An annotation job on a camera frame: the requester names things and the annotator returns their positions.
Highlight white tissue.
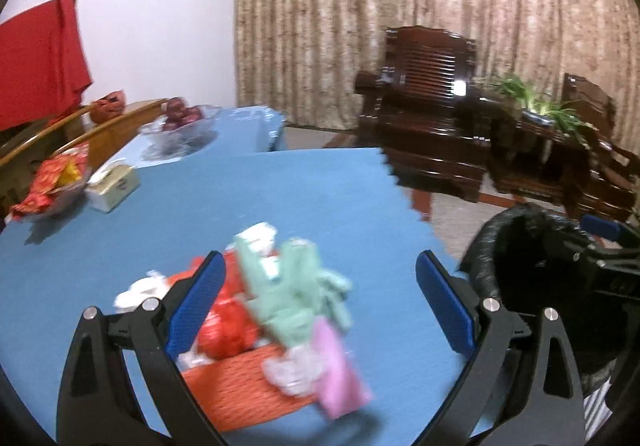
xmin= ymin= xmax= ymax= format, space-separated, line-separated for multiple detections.
xmin=113 ymin=270 xmax=170 ymax=313

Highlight orange foam net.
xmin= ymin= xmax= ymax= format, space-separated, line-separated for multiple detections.
xmin=182 ymin=344 xmax=317 ymax=433

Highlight red plastic bag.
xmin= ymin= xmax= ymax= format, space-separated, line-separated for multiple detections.
xmin=190 ymin=247 xmax=260 ymax=360

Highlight pink plastic bag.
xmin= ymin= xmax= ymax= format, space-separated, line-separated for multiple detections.
xmin=311 ymin=316 xmax=372 ymax=420

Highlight small white tissue wad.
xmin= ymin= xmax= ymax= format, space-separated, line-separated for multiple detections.
xmin=262 ymin=344 xmax=324 ymax=397

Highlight green rubber glove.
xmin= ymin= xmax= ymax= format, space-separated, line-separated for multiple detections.
xmin=233 ymin=236 xmax=352 ymax=348

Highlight white plastic bag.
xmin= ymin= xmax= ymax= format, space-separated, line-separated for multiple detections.
xmin=235 ymin=221 xmax=278 ymax=256

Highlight black lined trash bin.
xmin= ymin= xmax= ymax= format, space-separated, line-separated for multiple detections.
xmin=459 ymin=203 xmax=631 ymax=394

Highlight dark wooden armchair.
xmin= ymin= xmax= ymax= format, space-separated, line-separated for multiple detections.
xmin=354 ymin=25 xmax=490 ymax=202
xmin=561 ymin=73 xmax=639 ymax=221

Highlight dark wooden side table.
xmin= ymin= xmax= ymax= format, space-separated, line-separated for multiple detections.
xmin=488 ymin=117 xmax=590 ymax=205

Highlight green potted plant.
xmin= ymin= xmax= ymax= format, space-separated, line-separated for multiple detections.
xmin=490 ymin=73 xmax=585 ymax=134

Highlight glass snack dish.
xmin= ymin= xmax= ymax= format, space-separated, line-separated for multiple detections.
xmin=22 ymin=166 xmax=92 ymax=221

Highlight beige tissue box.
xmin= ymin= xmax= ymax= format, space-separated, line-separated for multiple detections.
xmin=86 ymin=160 xmax=140 ymax=213

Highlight red snack packets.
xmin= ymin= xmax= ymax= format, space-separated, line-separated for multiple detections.
xmin=10 ymin=143 xmax=90 ymax=221

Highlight glass fruit bowl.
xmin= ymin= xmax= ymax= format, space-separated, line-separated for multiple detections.
xmin=139 ymin=104 xmax=221 ymax=160

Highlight wooden tv cabinet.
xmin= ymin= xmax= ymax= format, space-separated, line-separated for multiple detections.
xmin=1 ymin=99 xmax=166 ymax=215

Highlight red ornament on cabinet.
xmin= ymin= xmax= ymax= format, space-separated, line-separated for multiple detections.
xmin=89 ymin=90 xmax=126 ymax=125

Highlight dark red apple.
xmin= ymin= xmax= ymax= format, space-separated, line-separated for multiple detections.
xmin=162 ymin=97 xmax=203 ymax=132

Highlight red cloth over television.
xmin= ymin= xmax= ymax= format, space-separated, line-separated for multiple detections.
xmin=0 ymin=0 xmax=92 ymax=131

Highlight beige patterned curtain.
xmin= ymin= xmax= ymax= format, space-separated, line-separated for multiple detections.
xmin=235 ymin=0 xmax=639 ymax=150

